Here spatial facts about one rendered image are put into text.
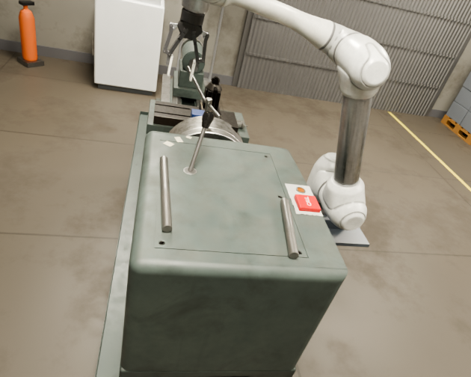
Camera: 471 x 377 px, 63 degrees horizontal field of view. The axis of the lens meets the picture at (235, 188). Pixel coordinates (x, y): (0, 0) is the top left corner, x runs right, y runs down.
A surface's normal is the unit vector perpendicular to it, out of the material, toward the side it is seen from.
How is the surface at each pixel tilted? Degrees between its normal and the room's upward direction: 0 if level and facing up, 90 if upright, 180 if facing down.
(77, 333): 0
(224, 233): 0
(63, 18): 90
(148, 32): 90
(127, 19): 90
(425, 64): 90
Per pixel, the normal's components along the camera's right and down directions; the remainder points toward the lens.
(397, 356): 0.22, -0.79
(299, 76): 0.15, 0.60
